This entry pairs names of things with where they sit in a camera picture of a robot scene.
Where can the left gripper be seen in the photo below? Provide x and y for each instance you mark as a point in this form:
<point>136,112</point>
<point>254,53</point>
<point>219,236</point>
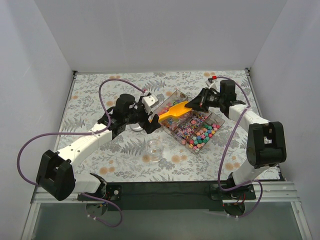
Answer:
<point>145,119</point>

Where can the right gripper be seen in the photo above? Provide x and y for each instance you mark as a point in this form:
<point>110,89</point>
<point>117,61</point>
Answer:
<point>202,99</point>

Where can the silver round jar lid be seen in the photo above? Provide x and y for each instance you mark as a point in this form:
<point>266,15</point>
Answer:
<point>136,127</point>

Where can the clear plastic jar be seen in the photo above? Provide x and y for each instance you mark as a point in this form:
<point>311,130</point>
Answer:
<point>154,149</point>

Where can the yellow plastic scoop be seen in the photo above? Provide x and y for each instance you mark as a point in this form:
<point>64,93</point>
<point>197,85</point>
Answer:
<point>175,111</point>

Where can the clear compartment candy box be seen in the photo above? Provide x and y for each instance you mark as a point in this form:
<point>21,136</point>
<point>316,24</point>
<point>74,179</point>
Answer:
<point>194,129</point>

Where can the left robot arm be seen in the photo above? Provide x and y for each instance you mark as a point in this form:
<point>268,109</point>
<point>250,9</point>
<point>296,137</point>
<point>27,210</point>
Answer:
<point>56,170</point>

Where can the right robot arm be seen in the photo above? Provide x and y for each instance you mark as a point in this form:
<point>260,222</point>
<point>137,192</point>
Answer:
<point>266,145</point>

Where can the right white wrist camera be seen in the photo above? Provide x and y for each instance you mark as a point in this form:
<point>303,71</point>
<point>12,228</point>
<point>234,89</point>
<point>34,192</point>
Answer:
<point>211,82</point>

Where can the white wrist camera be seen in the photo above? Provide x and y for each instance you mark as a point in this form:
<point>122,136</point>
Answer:
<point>211,82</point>
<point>149,101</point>

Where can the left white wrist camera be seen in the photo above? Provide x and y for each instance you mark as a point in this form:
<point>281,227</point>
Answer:
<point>149,101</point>

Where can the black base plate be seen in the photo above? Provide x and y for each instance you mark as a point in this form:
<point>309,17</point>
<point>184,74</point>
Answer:
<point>166,195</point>

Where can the aluminium frame rail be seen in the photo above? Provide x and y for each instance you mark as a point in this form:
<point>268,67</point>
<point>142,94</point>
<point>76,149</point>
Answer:
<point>266,191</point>

